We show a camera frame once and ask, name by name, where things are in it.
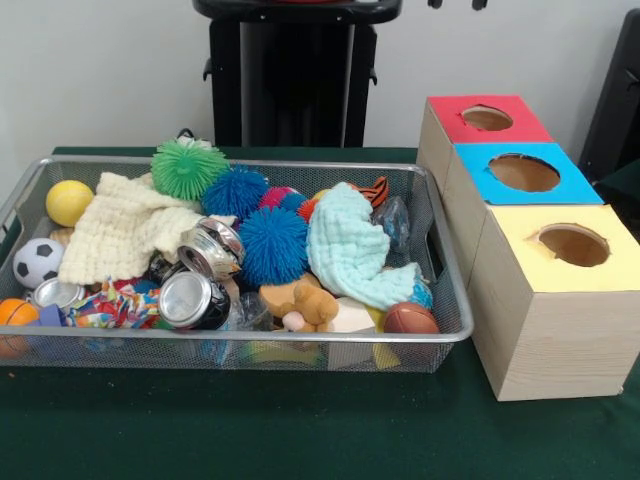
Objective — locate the black and white soccer ball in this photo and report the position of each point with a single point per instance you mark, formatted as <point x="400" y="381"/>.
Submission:
<point x="37" y="260"/>

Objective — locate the cream waffle cloth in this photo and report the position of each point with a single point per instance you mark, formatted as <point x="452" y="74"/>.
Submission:
<point x="120" y="225"/>

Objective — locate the light blue waffle cloth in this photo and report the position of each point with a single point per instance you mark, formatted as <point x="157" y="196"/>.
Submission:
<point x="345" y="240"/>

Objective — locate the wooden box with three holes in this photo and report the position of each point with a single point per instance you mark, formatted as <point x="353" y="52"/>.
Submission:
<point x="565" y="340"/>

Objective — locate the black frame stand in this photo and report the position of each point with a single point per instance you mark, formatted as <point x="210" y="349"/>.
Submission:
<point x="615" y="100"/>

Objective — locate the colourful polka dot cloth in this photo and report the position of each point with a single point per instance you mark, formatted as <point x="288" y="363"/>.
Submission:
<point x="115" y="305"/>

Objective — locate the green spiky rubber ball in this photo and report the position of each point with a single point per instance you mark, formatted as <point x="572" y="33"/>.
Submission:
<point x="187" y="170"/>

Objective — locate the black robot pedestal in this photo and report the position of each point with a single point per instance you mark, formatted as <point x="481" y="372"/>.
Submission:
<point x="300" y="90"/>

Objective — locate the yellow foam ball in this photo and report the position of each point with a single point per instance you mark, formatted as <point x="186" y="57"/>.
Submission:
<point x="69" y="202"/>

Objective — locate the dark green table cloth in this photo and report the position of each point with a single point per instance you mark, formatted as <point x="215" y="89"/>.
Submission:
<point x="320" y="435"/>
<point x="625" y="185"/>

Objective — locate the crushed silver drink can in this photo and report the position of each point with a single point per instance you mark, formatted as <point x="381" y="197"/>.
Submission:
<point x="210" y="247"/>

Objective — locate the blue spiky rubber ball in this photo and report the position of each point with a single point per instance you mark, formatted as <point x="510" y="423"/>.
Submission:
<point x="274" y="245"/>

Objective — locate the brown football toy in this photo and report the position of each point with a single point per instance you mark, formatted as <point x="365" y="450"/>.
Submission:
<point x="411" y="319"/>

